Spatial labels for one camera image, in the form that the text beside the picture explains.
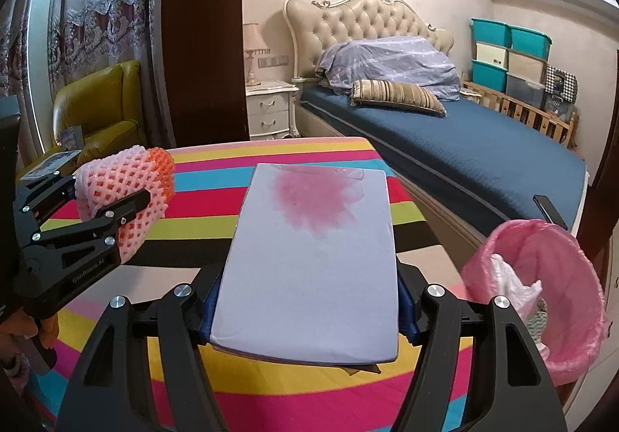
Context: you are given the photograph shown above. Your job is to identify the black rectangular device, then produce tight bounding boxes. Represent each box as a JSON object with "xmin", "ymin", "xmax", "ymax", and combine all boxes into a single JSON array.
[{"xmin": 533, "ymin": 195, "xmax": 569, "ymax": 232}]

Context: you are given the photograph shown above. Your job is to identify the green zigzag wrapper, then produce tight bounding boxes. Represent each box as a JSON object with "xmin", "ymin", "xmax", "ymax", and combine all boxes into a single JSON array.
[{"xmin": 531, "ymin": 299, "xmax": 551, "ymax": 342}]

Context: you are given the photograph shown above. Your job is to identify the beige tufted headboard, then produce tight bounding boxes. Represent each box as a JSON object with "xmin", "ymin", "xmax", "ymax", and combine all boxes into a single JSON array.
[{"xmin": 283, "ymin": 0, "xmax": 455, "ymax": 79}]

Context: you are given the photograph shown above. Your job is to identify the clear plastic bag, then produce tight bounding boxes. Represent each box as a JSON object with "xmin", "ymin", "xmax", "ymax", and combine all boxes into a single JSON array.
[{"xmin": 544, "ymin": 93, "xmax": 576, "ymax": 123}]

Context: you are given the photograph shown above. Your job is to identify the beige table lamp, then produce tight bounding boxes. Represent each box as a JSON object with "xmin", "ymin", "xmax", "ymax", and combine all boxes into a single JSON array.
[{"xmin": 242, "ymin": 22, "xmax": 267, "ymax": 87}]

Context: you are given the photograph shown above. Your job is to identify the bin with pink liner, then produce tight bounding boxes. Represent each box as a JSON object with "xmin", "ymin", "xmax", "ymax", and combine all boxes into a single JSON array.
[{"xmin": 460, "ymin": 219, "xmax": 609, "ymax": 387}]

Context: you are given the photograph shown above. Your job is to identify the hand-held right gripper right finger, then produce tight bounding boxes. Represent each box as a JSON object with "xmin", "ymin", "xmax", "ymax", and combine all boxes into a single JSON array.
[{"xmin": 394, "ymin": 255, "xmax": 566, "ymax": 432}]

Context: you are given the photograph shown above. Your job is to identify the flat picture box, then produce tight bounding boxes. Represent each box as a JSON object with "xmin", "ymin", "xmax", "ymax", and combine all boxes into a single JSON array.
[{"xmin": 22, "ymin": 149, "xmax": 83, "ymax": 181}]

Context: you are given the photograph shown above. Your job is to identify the blue bed mattress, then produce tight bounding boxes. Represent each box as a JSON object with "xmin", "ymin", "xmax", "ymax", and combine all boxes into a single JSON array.
[{"xmin": 300, "ymin": 86, "xmax": 588, "ymax": 234}]

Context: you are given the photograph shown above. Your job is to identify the gold striped pillow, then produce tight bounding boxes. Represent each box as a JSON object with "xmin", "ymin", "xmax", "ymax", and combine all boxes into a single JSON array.
[{"xmin": 351, "ymin": 80, "xmax": 447, "ymax": 117}]

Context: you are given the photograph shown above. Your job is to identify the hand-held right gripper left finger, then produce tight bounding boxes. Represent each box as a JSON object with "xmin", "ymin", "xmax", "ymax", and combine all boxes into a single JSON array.
[{"xmin": 55, "ymin": 262, "xmax": 228, "ymax": 432}]

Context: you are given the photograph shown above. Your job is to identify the teal storage box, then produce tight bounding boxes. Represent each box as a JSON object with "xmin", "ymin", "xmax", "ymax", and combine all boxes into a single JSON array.
[
  {"xmin": 509, "ymin": 26, "xmax": 553, "ymax": 60},
  {"xmin": 471, "ymin": 17, "xmax": 512, "ymax": 48},
  {"xmin": 471, "ymin": 60, "xmax": 508, "ymax": 91}
]

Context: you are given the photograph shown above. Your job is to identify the patterned lace curtain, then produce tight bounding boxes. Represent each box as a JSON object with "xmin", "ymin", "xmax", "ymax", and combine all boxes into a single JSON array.
[
  {"xmin": 46, "ymin": 0, "xmax": 162, "ymax": 89},
  {"xmin": 0, "ymin": 0, "xmax": 34, "ymax": 99}
]

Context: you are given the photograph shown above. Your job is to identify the person's left hand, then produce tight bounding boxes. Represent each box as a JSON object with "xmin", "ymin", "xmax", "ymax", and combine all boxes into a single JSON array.
[{"xmin": 29, "ymin": 311, "xmax": 60, "ymax": 351}]

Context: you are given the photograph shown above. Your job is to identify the brown wooden wardrobe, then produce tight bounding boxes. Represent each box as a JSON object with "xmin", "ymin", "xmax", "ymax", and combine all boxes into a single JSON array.
[{"xmin": 155, "ymin": 0, "xmax": 250, "ymax": 147}]

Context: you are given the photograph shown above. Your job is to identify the black white checkered bag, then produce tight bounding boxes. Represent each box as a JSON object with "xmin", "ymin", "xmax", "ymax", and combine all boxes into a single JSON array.
[{"xmin": 545, "ymin": 64, "xmax": 578, "ymax": 104}]

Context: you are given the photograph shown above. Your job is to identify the yellow leather armchair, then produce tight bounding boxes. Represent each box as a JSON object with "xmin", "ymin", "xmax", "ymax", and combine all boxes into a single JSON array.
[{"xmin": 51, "ymin": 60, "xmax": 146, "ymax": 162}]

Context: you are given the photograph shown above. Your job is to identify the white nightstand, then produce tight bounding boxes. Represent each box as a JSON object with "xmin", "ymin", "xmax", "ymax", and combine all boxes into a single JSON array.
[{"xmin": 244, "ymin": 80, "xmax": 301, "ymax": 140}]

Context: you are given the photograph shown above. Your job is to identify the brown wooden door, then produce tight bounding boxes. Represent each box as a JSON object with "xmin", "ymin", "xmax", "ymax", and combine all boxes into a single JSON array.
[{"xmin": 589, "ymin": 132, "xmax": 619, "ymax": 268}]

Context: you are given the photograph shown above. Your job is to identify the grey clear storage box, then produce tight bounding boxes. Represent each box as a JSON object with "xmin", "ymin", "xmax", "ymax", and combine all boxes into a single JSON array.
[{"xmin": 505, "ymin": 73, "xmax": 547, "ymax": 108}]

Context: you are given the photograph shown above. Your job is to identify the cream storage box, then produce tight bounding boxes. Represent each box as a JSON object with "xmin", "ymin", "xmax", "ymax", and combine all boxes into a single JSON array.
[{"xmin": 475, "ymin": 41, "xmax": 510, "ymax": 67}]

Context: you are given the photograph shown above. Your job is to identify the rainbow striped tablecloth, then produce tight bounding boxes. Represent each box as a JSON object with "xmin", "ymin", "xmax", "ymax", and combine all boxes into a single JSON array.
[{"xmin": 17, "ymin": 137, "xmax": 489, "ymax": 432}]

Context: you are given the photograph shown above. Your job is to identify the wooden crib rail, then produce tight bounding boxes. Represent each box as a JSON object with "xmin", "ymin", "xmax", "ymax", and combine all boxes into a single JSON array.
[{"xmin": 462, "ymin": 80, "xmax": 581, "ymax": 149}]

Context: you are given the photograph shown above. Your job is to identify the lilac folded quilt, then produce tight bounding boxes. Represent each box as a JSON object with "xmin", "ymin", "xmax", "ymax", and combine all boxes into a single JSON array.
[{"xmin": 316, "ymin": 36, "xmax": 461, "ymax": 101}]

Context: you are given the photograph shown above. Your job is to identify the beige storage box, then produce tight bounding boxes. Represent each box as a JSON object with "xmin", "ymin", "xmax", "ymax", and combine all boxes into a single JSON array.
[{"xmin": 507, "ymin": 49, "xmax": 549, "ymax": 83}]

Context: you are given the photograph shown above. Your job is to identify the pink foam fruit net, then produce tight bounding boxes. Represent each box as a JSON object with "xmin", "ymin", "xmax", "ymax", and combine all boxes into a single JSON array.
[{"xmin": 74, "ymin": 146, "xmax": 176, "ymax": 266}]

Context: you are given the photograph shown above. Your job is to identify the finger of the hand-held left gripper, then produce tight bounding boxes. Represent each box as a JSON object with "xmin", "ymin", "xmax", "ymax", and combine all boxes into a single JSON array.
[
  {"xmin": 29, "ymin": 190, "xmax": 152, "ymax": 251},
  {"xmin": 14, "ymin": 173, "xmax": 78, "ymax": 220}
]

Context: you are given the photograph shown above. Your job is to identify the person's pink pyjamas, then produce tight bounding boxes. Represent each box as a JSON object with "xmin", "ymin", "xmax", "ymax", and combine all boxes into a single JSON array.
[{"xmin": 0, "ymin": 350, "xmax": 34, "ymax": 413}]

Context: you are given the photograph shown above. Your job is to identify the white foam sheet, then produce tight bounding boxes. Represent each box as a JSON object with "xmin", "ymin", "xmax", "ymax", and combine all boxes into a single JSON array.
[{"xmin": 209, "ymin": 163, "xmax": 401, "ymax": 372}]

